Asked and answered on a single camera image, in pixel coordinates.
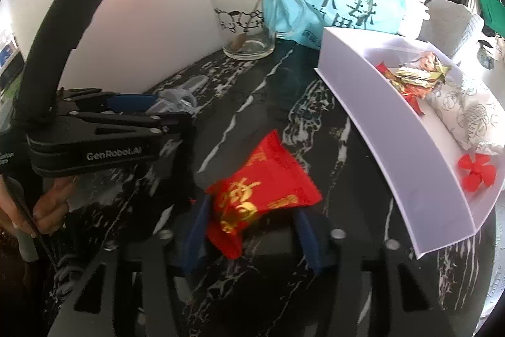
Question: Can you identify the red paper flower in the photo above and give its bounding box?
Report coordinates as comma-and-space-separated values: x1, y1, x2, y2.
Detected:
457, 153, 496, 192

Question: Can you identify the green tote bag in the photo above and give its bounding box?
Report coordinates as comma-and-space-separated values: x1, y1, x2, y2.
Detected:
478, 0, 505, 37

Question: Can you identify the white patterned packet in box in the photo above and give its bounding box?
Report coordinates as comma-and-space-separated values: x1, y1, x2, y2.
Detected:
426, 76, 504, 156

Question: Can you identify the red yellow snack packet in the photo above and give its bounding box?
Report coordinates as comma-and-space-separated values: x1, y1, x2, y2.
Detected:
375, 63, 430, 116

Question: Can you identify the grey chair back cushion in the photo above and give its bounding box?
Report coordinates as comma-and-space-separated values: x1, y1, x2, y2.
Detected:
419, 0, 484, 63

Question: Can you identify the person's left hand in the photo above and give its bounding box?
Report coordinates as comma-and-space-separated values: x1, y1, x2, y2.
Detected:
1, 176, 78, 238

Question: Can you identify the glass mug with cartoon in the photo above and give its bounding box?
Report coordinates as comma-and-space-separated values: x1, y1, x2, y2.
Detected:
211, 0, 306, 61

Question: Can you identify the metal spoon in mug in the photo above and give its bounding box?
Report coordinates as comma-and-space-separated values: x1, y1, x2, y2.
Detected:
229, 0, 262, 51

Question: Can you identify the lavender gift box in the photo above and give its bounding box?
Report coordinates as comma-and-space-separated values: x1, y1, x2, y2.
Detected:
316, 27, 504, 256

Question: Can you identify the green cereal packet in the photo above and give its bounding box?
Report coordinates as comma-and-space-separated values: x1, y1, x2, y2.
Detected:
394, 51, 452, 88

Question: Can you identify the red gold candy packet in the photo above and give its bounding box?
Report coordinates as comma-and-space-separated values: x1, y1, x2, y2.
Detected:
205, 130, 322, 259

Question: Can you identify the cream kettle with handle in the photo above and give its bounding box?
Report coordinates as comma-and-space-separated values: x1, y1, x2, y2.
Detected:
398, 0, 430, 39

